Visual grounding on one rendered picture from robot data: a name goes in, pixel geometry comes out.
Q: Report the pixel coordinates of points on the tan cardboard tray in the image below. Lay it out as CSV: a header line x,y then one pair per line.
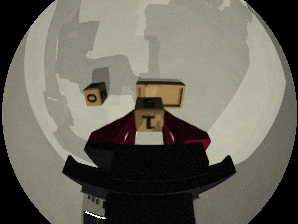
x,y
172,93

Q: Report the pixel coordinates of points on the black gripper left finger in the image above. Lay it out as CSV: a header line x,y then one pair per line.
x,y
117,130

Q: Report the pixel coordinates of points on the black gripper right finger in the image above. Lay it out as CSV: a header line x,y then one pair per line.
x,y
182,132

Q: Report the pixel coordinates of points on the tan cardboard cube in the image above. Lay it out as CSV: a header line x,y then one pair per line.
x,y
95,94
149,114

